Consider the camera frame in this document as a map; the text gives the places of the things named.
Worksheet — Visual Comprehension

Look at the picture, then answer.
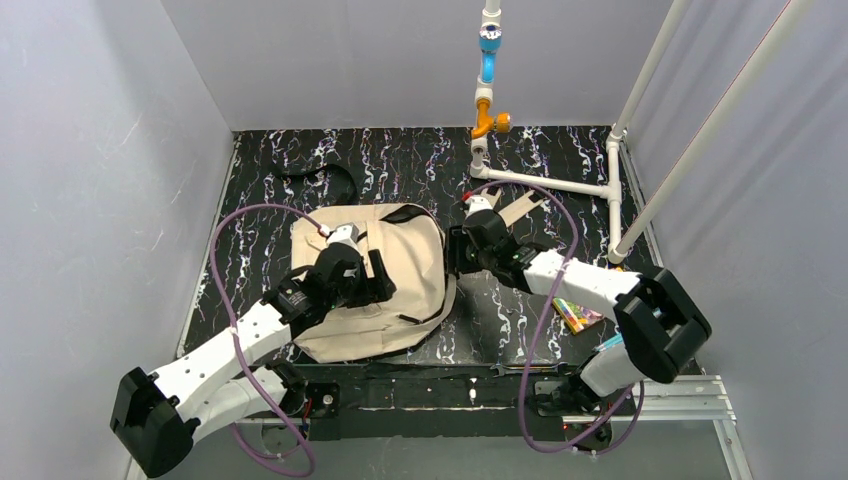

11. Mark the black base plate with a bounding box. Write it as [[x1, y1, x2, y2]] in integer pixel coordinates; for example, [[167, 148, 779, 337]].
[[271, 361, 616, 442]]

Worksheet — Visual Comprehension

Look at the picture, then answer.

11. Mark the blue orange pipe fitting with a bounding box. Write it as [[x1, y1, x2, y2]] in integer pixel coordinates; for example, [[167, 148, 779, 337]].
[[471, 21, 512, 140]]

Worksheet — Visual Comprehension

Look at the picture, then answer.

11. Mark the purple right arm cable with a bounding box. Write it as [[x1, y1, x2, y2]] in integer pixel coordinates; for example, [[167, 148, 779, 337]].
[[463, 180, 645, 457]]

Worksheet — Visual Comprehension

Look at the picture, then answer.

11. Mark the colourful crayon box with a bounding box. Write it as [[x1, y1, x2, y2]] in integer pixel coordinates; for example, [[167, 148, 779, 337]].
[[552, 297, 604, 335]]

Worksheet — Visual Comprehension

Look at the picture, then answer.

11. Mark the white PVC pipe frame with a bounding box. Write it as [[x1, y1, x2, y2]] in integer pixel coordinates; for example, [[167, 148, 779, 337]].
[[470, 1, 812, 264]]

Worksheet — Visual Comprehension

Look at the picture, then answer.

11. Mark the beige canvas backpack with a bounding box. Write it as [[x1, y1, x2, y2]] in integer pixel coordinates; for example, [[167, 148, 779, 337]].
[[278, 162, 554, 364]]

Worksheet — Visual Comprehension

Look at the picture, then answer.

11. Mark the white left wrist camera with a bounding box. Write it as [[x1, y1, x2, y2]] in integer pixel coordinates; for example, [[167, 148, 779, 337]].
[[319, 223, 360, 250]]

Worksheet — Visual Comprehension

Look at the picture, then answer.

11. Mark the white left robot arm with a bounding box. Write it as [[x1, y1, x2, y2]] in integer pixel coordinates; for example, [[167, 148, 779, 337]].
[[109, 243, 396, 478]]

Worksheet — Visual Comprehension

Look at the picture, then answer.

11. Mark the aluminium rail frame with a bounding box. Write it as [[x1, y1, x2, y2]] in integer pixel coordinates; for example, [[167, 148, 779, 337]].
[[125, 376, 757, 480]]

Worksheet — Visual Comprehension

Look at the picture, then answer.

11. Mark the light blue barcode book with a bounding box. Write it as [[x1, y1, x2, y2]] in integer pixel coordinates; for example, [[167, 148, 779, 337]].
[[594, 334, 623, 352]]

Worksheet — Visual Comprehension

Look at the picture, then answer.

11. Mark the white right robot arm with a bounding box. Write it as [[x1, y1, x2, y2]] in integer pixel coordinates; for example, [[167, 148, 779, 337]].
[[447, 210, 712, 404]]

